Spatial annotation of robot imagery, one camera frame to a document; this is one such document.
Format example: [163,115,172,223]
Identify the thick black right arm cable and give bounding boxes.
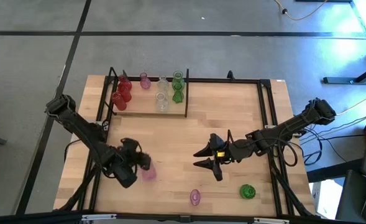
[257,136,298,167]

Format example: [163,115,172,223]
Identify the green round glass vase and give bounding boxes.
[239,184,257,200]

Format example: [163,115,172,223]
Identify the red smooth bulbous vase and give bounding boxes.
[117,74,133,91]

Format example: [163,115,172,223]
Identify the clear ribbed bulbous vase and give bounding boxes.
[157,76,170,93]
[155,91,170,113]

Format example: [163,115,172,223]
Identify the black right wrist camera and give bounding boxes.
[215,148,230,163]

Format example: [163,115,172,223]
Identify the black desk foot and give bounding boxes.
[322,60,366,85]

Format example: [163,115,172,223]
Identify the pink ribbed bottle vase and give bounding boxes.
[140,160,157,183]

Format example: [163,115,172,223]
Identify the black floor cable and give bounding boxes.
[303,126,366,166]

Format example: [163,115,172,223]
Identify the black metal shelf frame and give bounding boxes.
[108,67,191,120]

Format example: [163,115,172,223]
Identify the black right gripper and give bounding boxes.
[193,133,255,182]

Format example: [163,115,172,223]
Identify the white floor cable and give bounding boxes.
[335,90,366,116]

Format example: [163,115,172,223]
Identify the green twisted glass vase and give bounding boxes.
[172,83,185,104]

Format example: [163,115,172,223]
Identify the pink ribbed wide-mouth vase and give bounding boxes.
[190,189,201,207]

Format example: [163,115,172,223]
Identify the yellow floor cable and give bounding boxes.
[274,0,327,21]

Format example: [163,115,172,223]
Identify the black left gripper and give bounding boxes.
[120,138,152,172]

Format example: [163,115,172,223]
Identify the dark grey desk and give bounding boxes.
[334,169,366,224]

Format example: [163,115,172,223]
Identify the green ribbed glass vase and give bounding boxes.
[172,70,186,91]

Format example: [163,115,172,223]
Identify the black table frame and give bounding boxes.
[58,74,314,224]

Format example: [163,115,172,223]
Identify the red ribbed glass vase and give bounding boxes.
[111,91,127,112]
[117,84,133,103]

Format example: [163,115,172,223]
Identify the pink bulbous glass vase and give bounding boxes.
[139,72,152,90]

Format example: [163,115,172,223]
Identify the silver aluminium bar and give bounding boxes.
[81,213,117,222]
[253,217,291,224]

